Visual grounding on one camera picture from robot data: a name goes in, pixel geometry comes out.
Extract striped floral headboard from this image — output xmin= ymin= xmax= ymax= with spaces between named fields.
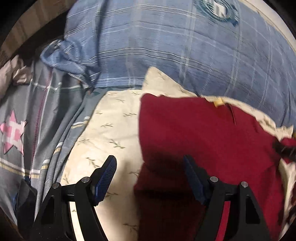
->
xmin=0 ymin=0 xmax=77 ymax=61

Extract grey star-print bed sheet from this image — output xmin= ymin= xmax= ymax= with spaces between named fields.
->
xmin=0 ymin=60 xmax=102 ymax=232

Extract pale grey-pink cloth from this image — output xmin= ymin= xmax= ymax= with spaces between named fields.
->
xmin=0 ymin=54 xmax=31 ymax=100

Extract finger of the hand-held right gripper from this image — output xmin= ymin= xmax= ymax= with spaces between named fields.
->
xmin=272 ymin=138 xmax=296 ymax=164

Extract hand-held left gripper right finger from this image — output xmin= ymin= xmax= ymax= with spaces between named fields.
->
xmin=183 ymin=155 xmax=272 ymax=241

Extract dark red garment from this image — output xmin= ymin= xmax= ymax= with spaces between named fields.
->
xmin=134 ymin=93 xmax=296 ymax=241

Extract dark cloth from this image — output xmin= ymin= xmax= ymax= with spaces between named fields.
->
xmin=14 ymin=178 xmax=37 ymax=223

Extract blue plaid pillow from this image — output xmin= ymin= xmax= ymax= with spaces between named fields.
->
xmin=39 ymin=0 xmax=296 ymax=130

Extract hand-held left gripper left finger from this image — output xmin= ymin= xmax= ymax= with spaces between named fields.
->
xmin=30 ymin=155 xmax=117 ymax=241

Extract cream leaf-print pillow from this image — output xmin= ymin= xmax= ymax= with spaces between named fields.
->
xmin=61 ymin=67 xmax=296 ymax=241

